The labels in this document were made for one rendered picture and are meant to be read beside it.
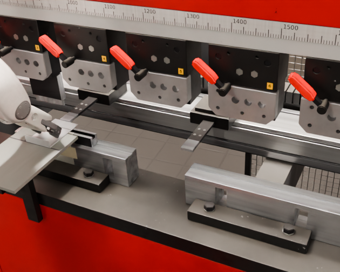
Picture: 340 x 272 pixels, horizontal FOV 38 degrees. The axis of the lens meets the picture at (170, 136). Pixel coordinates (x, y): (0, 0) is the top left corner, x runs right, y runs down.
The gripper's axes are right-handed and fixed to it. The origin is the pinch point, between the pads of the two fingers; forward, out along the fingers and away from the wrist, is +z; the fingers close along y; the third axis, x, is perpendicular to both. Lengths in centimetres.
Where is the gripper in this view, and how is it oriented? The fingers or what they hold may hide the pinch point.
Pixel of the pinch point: (47, 129)
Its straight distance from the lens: 141.1
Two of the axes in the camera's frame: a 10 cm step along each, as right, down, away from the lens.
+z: 3.3, 3.1, 8.9
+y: -8.9, -2.0, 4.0
